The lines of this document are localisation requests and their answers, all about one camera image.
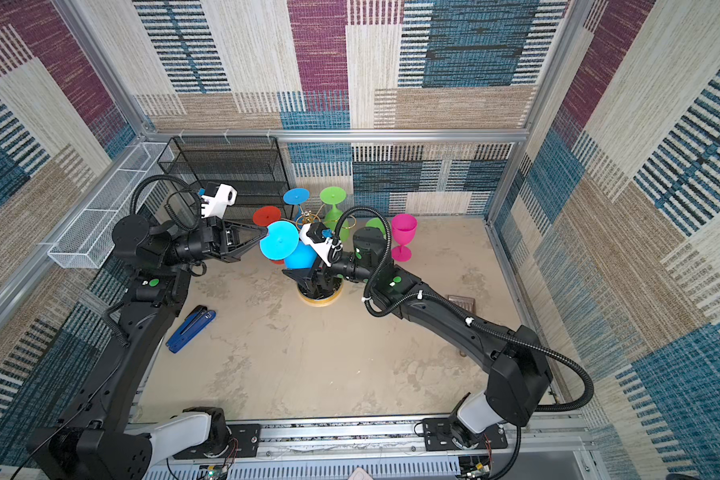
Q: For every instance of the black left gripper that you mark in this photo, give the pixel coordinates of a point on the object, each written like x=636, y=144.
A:
x=221, y=242

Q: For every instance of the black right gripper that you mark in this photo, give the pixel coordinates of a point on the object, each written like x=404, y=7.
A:
x=308, y=279

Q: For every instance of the red wine glass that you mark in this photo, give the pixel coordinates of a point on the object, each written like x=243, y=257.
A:
x=267, y=216

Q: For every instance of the blue wine glass front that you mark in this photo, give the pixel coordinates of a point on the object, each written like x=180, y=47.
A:
x=282, y=244

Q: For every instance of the blue wine glass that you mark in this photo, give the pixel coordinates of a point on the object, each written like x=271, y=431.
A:
x=282, y=244
x=296, y=197

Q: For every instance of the green wine glass front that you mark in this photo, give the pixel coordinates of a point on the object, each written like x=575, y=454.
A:
x=378, y=224

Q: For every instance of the green wine glass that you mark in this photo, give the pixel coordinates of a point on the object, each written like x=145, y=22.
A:
x=378, y=224
x=332, y=196

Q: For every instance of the pink wine glass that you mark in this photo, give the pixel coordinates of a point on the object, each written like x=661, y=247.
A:
x=404, y=228

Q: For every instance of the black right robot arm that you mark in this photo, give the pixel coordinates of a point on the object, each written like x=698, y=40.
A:
x=515, y=361

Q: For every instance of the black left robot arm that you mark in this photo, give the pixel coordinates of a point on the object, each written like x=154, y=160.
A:
x=90, y=439

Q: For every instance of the blue wine glass back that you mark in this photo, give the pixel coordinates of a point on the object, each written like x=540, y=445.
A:
x=296, y=197

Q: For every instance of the black mesh shelf rack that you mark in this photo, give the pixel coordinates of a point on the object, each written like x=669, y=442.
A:
x=253, y=165

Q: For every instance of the green wine glass back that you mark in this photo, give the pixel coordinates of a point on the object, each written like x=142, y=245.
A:
x=332, y=196

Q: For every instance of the blue object at left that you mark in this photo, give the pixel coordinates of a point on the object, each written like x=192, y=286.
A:
x=193, y=324

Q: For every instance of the brown slotted scoop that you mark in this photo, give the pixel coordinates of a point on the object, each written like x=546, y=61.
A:
x=465, y=303

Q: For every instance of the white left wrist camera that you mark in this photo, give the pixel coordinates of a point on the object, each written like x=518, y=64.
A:
x=215, y=203

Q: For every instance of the white wire mesh basket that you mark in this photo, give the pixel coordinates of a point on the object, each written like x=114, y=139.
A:
x=86, y=242

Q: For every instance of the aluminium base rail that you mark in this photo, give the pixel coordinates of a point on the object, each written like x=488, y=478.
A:
x=197, y=446

